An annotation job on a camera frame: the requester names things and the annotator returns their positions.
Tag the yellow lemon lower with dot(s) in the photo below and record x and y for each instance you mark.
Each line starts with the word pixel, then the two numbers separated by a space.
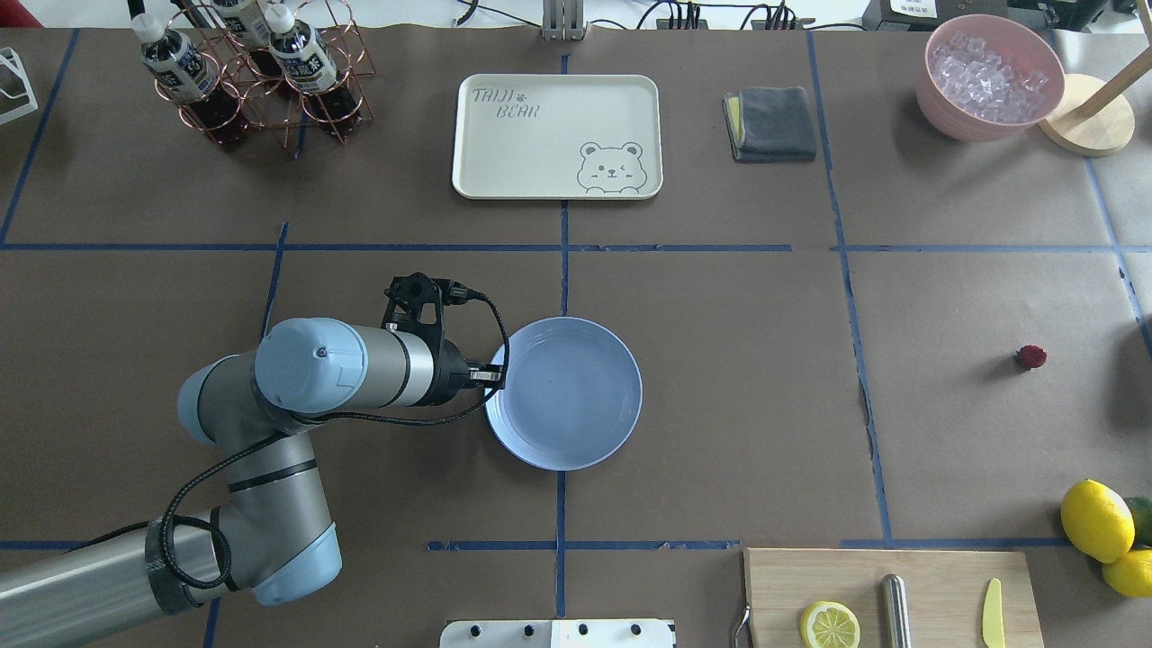
pixel 1097 521

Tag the grey folded cloth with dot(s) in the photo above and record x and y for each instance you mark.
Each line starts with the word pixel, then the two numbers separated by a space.
pixel 770 125

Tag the drink bottle left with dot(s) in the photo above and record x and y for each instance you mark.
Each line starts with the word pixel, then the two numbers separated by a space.
pixel 189 79

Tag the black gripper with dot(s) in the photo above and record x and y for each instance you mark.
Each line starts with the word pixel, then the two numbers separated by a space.
pixel 449 372

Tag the copper wire bottle rack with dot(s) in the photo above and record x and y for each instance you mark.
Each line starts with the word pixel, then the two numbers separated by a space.
pixel 271 101

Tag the red strawberry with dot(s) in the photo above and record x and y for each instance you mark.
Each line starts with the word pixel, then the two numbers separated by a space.
pixel 1031 357

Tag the blue plate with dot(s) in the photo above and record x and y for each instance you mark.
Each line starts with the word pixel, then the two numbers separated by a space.
pixel 572 396

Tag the pink ice bowl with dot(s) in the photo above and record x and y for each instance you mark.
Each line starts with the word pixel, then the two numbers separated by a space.
pixel 985 78

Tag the white wire cup rack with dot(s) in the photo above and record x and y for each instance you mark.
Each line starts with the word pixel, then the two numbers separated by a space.
pixel 17 92

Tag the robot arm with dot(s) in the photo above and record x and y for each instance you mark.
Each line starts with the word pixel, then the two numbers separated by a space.
pixel 258 519

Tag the drink bottle bottom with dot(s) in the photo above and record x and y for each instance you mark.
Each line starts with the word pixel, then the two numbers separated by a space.
pixel 301 53

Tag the yellow plastic knife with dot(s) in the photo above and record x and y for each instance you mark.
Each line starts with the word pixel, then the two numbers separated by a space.
pixel 993 631

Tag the cream bear tray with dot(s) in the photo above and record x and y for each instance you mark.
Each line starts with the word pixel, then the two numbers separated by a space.
pixel 557 137

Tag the drink bottle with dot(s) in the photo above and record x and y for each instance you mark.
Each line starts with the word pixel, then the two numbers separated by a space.
pixel 301 53
pixel 189 79
pixel 245 20

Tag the wooden stand with carton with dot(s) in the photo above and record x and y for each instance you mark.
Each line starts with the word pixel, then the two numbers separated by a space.
pixel 1093 119

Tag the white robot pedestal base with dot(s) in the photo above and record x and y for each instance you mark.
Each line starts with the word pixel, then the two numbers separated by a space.
pixel 604 632

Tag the yellow lemon upper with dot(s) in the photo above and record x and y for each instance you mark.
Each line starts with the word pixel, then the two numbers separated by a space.
pixel 1130 574

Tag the drink bottle right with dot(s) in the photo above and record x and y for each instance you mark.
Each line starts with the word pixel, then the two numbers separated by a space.
pixel 245 20

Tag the steel rod black cap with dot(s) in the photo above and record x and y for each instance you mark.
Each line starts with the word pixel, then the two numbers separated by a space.
pixel 895 594

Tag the yellow lemon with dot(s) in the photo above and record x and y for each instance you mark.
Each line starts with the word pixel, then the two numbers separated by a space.
pixel 1097 521
pixel 1130 574

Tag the lemon half slice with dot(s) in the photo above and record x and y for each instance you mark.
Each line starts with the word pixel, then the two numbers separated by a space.
pixel 827 623

